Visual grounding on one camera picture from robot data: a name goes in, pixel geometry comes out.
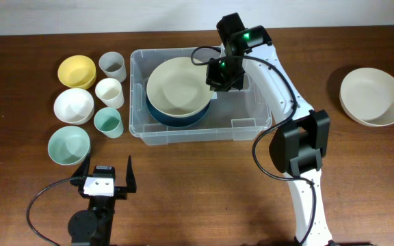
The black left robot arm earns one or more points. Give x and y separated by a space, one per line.
93 225

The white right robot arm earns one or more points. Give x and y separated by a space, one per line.
300 136

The beige plastic plate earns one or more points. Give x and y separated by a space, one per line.
178 88
367 96

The white plastic bowl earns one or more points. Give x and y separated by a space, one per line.
74 106

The mint green plastic cup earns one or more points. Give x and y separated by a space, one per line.
108 121

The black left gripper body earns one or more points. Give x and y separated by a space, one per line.
120 192

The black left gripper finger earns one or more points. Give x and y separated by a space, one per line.
79 176
130 177

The clear plastic storage bin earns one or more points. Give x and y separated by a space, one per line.
235 115

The blue plastic plate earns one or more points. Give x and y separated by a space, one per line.
175 122

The mint green plastic bowl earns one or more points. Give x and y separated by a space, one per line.
69 145

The cream plastic cup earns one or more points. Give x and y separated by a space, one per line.
110 92

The yellow plastic bowl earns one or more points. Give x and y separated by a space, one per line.
77 71

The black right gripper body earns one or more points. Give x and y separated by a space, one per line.
224 73

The grey plastic cup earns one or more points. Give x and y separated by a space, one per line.
113 65

